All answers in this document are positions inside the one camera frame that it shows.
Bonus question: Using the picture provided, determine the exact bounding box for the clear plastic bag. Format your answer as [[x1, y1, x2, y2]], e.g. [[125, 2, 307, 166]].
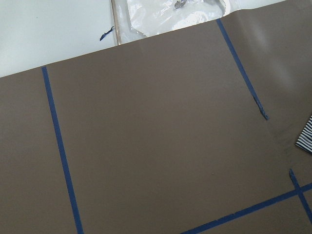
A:
[[111, 0, 237, 45]]

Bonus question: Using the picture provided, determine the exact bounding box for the striped polo shirt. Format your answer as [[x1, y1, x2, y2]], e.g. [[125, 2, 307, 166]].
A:
[[295, 117, 312, 154]]

